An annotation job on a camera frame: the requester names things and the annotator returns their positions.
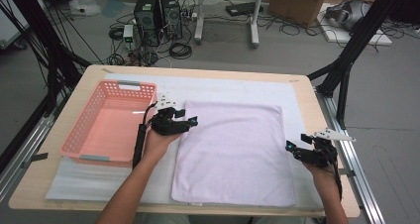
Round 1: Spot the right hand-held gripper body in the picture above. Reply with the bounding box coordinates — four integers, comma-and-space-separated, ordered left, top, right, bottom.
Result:
292, 128, 357, 168

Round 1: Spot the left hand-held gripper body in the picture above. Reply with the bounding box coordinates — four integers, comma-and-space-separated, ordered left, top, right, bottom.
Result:
151, 93, 189, 137

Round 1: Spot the lilac printed towel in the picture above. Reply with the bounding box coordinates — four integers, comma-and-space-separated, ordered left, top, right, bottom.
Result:
170, 99, 297, 207

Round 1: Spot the pink plastic basket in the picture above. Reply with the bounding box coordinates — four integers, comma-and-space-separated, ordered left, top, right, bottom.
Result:
58, 79, 158, 168

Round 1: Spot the person's left hand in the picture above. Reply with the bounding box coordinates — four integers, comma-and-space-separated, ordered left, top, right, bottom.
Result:
143, 129, 182, 163

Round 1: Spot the person's right hand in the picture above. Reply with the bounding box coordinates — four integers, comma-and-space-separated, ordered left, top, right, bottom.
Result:
302, 163, 340, 193

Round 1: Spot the white grid mat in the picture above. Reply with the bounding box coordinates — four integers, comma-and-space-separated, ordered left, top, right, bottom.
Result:
45, 72, 328, 209

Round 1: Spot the small white and green box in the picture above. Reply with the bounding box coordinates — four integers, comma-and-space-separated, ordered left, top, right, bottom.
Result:
122, 24, 135, 51

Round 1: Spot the narrow black computer tower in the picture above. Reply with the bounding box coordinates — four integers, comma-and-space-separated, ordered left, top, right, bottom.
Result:
158, 0, 183, 41

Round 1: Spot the wide black computer tower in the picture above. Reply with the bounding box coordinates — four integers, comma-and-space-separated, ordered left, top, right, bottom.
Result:
133, 0, 162, 48

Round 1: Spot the white foam board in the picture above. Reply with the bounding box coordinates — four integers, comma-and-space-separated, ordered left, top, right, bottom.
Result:
316, 2, 393, 47

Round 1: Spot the white metal floor stand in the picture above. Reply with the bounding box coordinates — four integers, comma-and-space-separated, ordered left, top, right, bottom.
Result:
193, 0, 265, 50

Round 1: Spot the flat black device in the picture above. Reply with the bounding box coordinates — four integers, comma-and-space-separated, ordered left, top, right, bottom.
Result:
225, 1, 264, 18

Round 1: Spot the grey headset device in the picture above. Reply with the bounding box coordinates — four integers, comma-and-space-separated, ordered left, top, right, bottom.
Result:
325, 0, 372, 32

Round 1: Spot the brown cardboard box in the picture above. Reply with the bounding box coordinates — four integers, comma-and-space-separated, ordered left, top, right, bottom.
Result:
266, 0, 331, 28

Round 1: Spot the clear plastic bag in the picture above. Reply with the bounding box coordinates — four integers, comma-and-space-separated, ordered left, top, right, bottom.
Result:
68, 0, 102, 17

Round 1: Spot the right hand-held gripper black cable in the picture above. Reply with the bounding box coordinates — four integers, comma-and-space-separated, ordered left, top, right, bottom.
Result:
325, 144, 343, 200

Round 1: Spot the hand-held gripper black cable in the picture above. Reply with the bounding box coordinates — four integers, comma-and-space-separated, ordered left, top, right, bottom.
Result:
325, 144, 343, 200
132, 102, 158, 169

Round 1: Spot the left hand-held gripper black cable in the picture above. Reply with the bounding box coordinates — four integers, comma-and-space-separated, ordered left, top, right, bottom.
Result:
132, 102, 158, 169

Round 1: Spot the aluminium rail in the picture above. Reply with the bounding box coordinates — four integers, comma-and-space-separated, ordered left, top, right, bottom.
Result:
0, 94, 65, 202
315, 88, 385, 224

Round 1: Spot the coiled black cable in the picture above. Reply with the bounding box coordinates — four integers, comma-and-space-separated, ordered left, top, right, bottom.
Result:
168, 42, 193, 60

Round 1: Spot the black metal frame stand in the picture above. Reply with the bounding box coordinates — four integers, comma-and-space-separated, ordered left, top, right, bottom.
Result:
0, 0, 92, 118
306, 0, 420, 130

